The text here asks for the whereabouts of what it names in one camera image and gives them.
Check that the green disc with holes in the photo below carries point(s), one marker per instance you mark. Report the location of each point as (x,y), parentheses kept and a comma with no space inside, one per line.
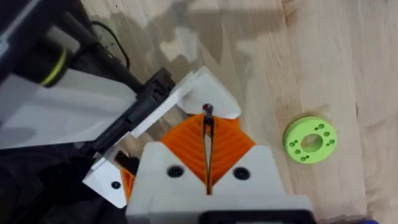
(310,140)

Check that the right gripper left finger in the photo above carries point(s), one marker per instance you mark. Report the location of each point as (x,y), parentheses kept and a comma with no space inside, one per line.
(174,155)

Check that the finger of the white orange left gripper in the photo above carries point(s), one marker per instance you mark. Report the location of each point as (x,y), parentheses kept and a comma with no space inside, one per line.
(104,183)

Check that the finger of the bare white left gripper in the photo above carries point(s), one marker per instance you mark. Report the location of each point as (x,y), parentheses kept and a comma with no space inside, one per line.
(208,90)

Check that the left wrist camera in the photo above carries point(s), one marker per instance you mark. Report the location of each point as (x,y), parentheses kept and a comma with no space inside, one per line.
(40,59)

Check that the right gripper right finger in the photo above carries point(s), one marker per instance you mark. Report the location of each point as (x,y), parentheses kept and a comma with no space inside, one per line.
(245,165)

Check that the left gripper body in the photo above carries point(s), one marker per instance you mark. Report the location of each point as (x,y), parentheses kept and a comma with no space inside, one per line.
(68,115)

